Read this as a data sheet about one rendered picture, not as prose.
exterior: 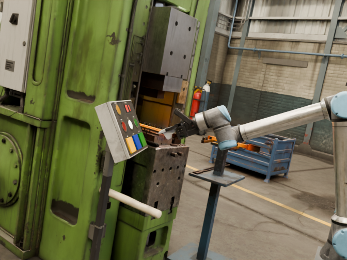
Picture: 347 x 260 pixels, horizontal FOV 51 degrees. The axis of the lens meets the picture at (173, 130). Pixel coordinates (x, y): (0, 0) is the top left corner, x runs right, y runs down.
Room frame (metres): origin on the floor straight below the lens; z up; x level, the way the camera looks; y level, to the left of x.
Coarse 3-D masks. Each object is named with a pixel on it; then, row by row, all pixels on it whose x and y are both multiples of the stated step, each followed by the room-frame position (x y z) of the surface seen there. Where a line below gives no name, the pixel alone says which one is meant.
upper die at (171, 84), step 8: (144, 72) 2.36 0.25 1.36; (144, 80) 2.35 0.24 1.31; (152, 80) 2.31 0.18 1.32; (160, 80) 2.28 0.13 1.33; (168, 80) 2.30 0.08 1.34; (176, 80) 2.37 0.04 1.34; (152, 88) 2.31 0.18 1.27; (160, 88) 2.27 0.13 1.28; (168, 88) 2.31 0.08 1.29; (176, 88) 2.38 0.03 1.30
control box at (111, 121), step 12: (96, 108) 1.67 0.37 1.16; (108, 108) 1.66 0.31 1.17; (120, 108) 1.77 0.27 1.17; (132, 108) 1.96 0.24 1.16; (108, 120) 1.66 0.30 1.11; (120, 120) 1.71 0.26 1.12; (132, 120) 1.88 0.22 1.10; (108, 132) 1.66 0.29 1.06; (120, 132) 1.65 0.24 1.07; (132, 132) 1.81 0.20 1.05; (108, 144) 1.66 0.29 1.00; (120, 144) 1.65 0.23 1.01; (120, 156) 1.65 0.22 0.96; (132, 156) 1.68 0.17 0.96
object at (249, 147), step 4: (208, 136) 2.72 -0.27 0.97; (212, 136) 2.72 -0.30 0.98; (216, 140) 2.69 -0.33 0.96; (240, 144) 2.60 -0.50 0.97; (244, 144) 2.59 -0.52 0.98; (248, 144) 2.59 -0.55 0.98; (252, 144) 2.58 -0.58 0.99; (248, 148) 2.58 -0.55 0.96; (252, 148) 2.57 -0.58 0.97; (256, 148) 2.56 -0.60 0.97
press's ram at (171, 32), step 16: (160, 16) 2.26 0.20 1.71; (176, 16) 2.27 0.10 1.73; (160, 32) 2.25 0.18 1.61; (176, 32) 2.29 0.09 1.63; (192, 32) 2.44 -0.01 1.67; (160, 48) 2.24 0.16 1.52; (176, 48) 2.32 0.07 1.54; (192, 48) 2.46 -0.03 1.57; (144, 64) 2.30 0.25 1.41; (160, 64) 2.23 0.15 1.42; (176, 64) 2.34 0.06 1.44
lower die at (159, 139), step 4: (144, 132) 2.34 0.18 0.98; (148, 132) 2.35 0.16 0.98; (152, 132) 2.34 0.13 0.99; (156, 132) 2.37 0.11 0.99; (144, 136) 2.31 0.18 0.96; (148, 136) 2.29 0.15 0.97; (152, 136) 2.27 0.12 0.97; (156, 136) 2.28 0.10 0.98; (160, 136) 2.31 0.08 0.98; (164, 136) 2.35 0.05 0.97; (152, 140) 2.27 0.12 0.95; (156, 140) 2.29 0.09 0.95; (160, 140) 2.32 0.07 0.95; (164, 140) 2.35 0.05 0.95; (168, 140) 2.39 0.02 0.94; (160, 144) 2.32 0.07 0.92; (164, 144) 2.36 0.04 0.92; (168, 144) 2.40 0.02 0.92
